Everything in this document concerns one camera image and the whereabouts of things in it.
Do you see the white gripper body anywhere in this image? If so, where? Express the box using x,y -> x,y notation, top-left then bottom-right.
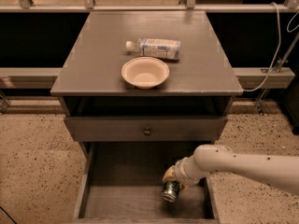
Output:
174,157 -> 201,187

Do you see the green soda can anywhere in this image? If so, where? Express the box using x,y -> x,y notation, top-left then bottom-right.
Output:
162,180 -> 180,203

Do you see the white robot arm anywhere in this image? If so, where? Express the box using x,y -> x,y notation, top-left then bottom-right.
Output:
163,145 -> 299,195

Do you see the open grey middle drawer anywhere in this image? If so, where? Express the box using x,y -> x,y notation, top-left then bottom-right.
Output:
73,142 -> 220,224

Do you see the round dark drawer knob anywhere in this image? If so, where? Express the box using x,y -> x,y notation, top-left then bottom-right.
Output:
143,127 -> 151,136

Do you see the grey top drawer front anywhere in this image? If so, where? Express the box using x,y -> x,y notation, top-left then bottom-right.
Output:
64,116 -> 227,142

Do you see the grey wooden drawer cabinet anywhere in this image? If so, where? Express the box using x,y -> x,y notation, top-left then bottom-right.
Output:
50,10 -> 244,161

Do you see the white paper bowl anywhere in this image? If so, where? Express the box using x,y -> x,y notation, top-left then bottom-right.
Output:
121,57 -> 170,89

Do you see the clear plastic water bottle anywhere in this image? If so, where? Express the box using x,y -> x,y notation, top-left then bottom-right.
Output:
125,37 -> 181,61

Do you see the black floor cable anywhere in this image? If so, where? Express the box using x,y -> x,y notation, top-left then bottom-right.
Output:
0,206 -> 17,224

